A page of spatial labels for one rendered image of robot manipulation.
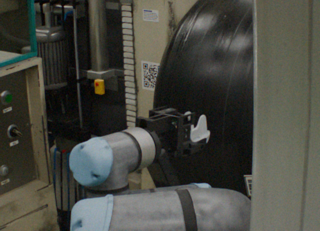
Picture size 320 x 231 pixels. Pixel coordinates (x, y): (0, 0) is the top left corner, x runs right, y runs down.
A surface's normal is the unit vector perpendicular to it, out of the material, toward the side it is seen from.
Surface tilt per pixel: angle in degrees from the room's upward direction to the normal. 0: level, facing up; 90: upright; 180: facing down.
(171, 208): 22
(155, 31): 90
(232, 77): 62
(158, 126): 90
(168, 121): 90
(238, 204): 42
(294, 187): 90
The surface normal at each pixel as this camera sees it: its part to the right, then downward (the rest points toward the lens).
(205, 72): -0.57, -0.21
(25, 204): 0.78, 0.18
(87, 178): -0.62, 0.16
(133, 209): 0.02, -0.76
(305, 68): -0.47, 0.30
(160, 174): -0.58, 0.64
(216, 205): 0.33, -0.73
